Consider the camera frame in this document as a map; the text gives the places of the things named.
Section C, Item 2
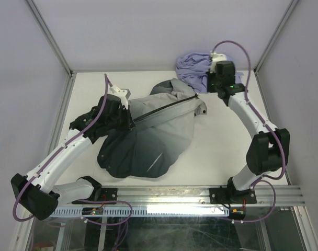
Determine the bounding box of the dark green grey jacket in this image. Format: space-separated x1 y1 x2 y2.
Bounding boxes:
97 78 207 178

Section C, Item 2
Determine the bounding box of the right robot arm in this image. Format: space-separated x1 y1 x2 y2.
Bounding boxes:
207 60 290 205

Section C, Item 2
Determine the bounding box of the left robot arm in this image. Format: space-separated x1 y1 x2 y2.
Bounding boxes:
10 94 134 220

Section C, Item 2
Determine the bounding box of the crumpled lavender cloth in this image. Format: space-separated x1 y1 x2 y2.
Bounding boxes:
175 52 245 94

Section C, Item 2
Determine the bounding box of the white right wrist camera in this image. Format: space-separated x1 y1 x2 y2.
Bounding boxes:
209 52 227 73

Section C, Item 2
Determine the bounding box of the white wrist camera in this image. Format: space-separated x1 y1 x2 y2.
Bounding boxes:
209 52 227 73
109 85 131 110

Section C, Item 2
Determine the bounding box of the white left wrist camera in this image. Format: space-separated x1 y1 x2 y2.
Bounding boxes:
109 85 131 110

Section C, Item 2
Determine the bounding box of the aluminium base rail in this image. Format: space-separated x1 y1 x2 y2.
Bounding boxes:
24 184 305 209

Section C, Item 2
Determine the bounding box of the slotted grey cable duct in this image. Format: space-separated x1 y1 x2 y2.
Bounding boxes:
51 205 229 218

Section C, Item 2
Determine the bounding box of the right aluminium corner post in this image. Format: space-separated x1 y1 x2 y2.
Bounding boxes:
254 0 300 75

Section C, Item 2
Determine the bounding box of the aluminium corner post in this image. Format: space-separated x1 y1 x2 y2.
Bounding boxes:
25 0 73 75
254 0 300 75

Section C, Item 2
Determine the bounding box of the purple cable under duct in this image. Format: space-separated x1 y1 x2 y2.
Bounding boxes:
77 199 137 251

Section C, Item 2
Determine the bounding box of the left aluminium corner post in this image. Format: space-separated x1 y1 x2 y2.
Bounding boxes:
25 0 73 75

